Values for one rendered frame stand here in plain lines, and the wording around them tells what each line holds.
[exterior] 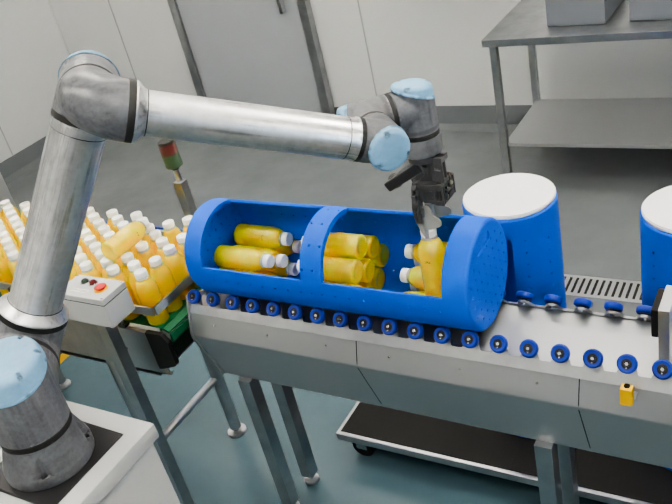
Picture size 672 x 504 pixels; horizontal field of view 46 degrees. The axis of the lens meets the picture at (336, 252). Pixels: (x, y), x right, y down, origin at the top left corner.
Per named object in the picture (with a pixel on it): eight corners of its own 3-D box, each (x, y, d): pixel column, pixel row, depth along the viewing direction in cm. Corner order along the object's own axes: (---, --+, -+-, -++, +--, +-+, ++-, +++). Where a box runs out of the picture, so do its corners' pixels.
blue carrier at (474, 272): (478, 355, 194) (458, 266, 178) (205, 310, 239) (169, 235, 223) (514, 281, 213) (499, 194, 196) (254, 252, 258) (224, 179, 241)
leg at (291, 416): (314, 487, 295) (272, 357, 264) (301, 483, 298) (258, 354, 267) (322, 475, 299) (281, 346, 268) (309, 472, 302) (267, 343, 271)
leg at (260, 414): (295, 516, 285) (249, 384, 254) (282, 511, 288) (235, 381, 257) (303, 503, 290) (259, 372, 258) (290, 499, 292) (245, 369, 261)
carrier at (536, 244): (516, 375, 301) (479, 424, 284) (489, 171, 258) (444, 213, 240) (588, 397, 284) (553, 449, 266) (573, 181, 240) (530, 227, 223)
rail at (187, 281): (157, 315, 240) (154, 307, 238) (155, 315, 240) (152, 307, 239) (232, 245, 268) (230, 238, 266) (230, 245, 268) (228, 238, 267)
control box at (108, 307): (113, 328, 229) (101, 299, 224) (67, 319, 240) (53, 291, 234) (136, 308, 236) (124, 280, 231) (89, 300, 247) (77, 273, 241)
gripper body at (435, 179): (444, 209, 180) (437, 161, 174) (410, 207, 184) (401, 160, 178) (457, 193, 185) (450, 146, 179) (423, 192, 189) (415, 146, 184)
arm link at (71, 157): (-23, 390, 168) (54, 53, 141) (-15, 344, 183) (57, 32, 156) (51, 399, 174) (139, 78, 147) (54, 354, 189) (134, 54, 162)
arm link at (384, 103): (343, 118, 163) (399, 102, 165) (329, 102, 173) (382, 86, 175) (352, 159, 168) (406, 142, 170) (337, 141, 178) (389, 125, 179)
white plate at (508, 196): (490, 168, 257) (490, 171, 257) (445, 209, 240) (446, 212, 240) (571, 178, 240) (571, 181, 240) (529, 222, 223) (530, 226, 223)
